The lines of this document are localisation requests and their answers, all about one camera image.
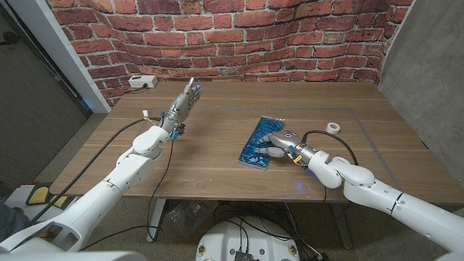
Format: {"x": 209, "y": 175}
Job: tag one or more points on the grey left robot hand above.
{"x": 180, "y": 105}

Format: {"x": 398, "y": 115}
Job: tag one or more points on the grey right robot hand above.
{"x": 284, "y": 139}

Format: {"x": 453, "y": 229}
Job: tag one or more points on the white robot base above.
{"x": 224, "y": 239}

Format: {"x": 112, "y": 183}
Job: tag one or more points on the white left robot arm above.
{"x": 141, "y": 143}

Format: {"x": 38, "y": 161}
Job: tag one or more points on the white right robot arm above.
{"x": 355, "y": 175}

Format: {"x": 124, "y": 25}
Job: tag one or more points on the white tape roll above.
{"x": 333, "y": 127}

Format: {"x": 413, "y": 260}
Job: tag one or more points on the white power strip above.
{"x": 142, "y": 81}

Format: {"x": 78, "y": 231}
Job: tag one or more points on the brick print backdrop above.
{"x": 232, "y": 36}

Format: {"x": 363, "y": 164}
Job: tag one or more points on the grey table leg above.
{"x": 340, "y": 224}

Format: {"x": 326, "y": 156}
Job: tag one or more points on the clear plastic bag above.
{"x": 188, "y": 215}

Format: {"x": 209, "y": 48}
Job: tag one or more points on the white table leg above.
{"x": 156, "y": 217}

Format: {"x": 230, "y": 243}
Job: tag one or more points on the black box on base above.
{"x": 244, "y": 256}

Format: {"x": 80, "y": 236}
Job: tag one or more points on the white board with yellow shapes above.
{"x": 40, "y": 194}

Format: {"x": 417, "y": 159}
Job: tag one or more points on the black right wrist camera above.
{"x": 295, "y": 154}

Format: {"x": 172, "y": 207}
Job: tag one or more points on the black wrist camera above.
{"x": 295, "y": 154}
{"x": 179, "y": 129}

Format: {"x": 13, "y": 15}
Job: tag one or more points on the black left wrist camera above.
{"x": 179, "y": 129}

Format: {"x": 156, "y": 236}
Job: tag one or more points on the white door frame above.
{"x": 54, "y": 47}

